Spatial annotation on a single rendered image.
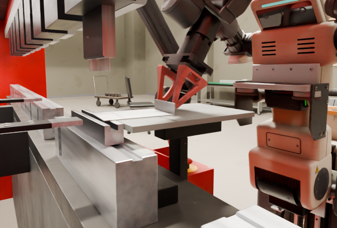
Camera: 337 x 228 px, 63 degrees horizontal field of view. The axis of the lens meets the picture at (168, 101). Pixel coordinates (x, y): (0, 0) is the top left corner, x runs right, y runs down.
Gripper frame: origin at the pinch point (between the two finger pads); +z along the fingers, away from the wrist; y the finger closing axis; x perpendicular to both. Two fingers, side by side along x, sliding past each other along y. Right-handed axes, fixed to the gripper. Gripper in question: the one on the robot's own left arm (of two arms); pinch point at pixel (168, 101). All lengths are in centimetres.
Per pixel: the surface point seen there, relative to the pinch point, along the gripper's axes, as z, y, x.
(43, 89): 9, -214, 15
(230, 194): 19, -115, 174
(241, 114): -3.3, 10.3, 9.3
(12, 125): 14.9, 2.2, -22.9
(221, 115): -1.1, 9.8, 5.2
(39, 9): -8.4, -30.7, -26.2
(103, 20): -4.0, 5.9, -20.0
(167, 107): 1.6, 2.5, -1.2
